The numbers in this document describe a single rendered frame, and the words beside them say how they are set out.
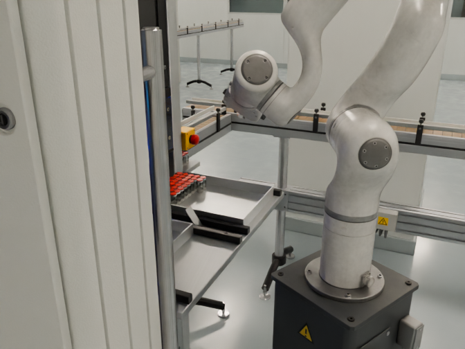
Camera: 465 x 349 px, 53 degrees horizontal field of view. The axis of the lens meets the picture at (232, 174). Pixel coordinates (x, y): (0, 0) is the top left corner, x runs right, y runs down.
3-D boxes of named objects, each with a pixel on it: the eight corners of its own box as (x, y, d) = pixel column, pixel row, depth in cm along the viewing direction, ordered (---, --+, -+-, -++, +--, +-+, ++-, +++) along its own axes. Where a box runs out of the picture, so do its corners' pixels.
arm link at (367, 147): (369, 199, 114) (380, 102, 105) (395, 237, 97) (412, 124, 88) (320, 199, 114) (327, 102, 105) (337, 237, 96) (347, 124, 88)
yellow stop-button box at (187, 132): (169, 148, 177) (169, 130, 174) (179, 142, 183) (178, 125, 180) (187, 151, 174) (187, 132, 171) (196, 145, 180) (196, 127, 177)
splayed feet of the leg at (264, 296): (255, 298, 247) (256, 275, 242) (284, 253, 290) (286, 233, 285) (270, 302, 244) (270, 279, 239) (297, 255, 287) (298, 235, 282)
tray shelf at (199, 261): (16, 269, 118) (15, 262, 118) (163, 175, 178) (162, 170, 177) (182, 320, 100) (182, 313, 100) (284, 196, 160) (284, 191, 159)
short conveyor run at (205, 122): (162, 178, 180) (160, 138, 174) (129, 172, 186) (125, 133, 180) (234, 131, 238) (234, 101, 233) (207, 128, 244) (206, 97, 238)
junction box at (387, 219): (369, 227, 225) (371, 210, 221) (370, 223, 229) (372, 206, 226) (394, 232, 220) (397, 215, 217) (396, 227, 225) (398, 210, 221)
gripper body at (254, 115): (221, 93, 104) (219, 105, 115) (259, 118, 104) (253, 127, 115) (239, 65, 105) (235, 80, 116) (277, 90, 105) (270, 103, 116)
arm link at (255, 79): (279, 90, 103) (248, 62, 103) (290, 70, 90) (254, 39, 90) (254, 118, 102) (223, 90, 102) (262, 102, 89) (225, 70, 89)
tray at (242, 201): (142, 208, 146) (142, 199, 145) (183, 180, 169) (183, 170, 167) (243, 230, 134) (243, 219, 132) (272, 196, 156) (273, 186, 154)
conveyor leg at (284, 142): (268, 266, 262) (272, 134, 234) (273, 258, 270) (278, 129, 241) (284, 270, 259) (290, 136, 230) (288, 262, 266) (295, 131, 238)
